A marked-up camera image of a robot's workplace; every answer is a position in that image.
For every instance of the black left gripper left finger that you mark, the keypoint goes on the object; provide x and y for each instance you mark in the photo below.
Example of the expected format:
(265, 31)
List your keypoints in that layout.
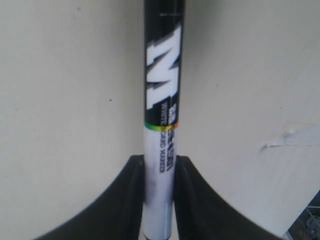
(115, 215)

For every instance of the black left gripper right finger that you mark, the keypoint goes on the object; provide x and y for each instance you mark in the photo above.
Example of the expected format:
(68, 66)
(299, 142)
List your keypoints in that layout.
(202, 214)

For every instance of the black and white whiteboard marker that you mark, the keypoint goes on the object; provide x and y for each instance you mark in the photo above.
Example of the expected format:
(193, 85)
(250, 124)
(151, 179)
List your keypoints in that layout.
(163, 41)

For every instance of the grey tape piece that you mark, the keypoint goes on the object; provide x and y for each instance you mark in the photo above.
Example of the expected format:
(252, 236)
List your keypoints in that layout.
(307, 135)

